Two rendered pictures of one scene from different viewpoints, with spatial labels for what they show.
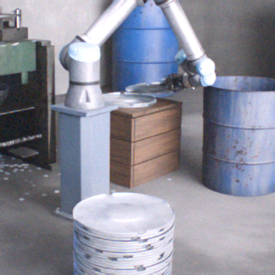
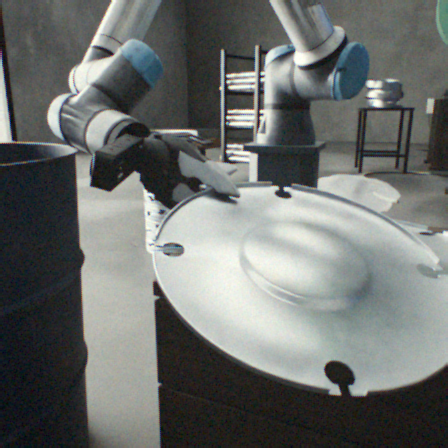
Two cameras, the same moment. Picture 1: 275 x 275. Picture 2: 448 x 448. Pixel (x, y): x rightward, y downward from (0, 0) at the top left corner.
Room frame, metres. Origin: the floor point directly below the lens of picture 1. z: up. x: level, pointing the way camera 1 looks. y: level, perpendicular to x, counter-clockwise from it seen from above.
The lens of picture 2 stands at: (3.00, -0.44, 0.54)
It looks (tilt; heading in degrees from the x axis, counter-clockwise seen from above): 15 degrees down; 160
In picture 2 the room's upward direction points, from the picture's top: straight up
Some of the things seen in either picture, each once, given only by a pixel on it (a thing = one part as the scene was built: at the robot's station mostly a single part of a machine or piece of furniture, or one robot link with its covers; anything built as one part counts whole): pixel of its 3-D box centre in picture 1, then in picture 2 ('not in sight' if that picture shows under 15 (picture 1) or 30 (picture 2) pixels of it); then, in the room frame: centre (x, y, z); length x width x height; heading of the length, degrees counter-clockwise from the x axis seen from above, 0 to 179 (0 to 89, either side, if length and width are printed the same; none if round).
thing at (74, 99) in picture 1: (84, 92); (286, 123); (2.00, 0.09, 0.50); 0.15 x 0.15 x 0.10
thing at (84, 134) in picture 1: (84, 161); (282, 226); (2.00, 0.09, 0.23); 0.19 x 0.19 x 0.45; 51
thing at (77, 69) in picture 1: (83, 61); (290, 75); (2.00, 0.09, 0.62); 0.13 x 0.12 x 0.14; 17
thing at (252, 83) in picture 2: not in sight; (256, 117); (-0.06, 0.91, 0.47); 0.46 x 0.43 x 0.95; 27
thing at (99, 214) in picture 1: (124, 212); not in sight; (1.41, -0.05, 0.26); 0.29 x 0.29 x 0.01
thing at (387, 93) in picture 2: not in sight; (382, 125); (-0.15, 2.16, 0.40); 0.45 x 0.40 x 0.79; 149
